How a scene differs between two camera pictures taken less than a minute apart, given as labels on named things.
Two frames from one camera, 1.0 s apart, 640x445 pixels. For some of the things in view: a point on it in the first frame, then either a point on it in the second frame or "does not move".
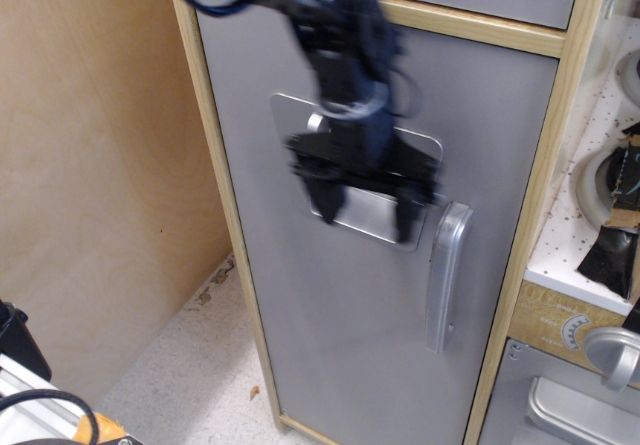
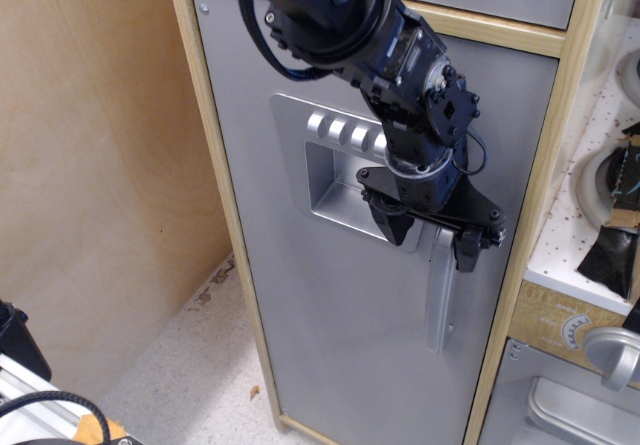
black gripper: [366, 146] → [447, 197]
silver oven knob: [615, 351] does not move
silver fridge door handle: [450, 235] does not move
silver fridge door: [341, 305] does not move
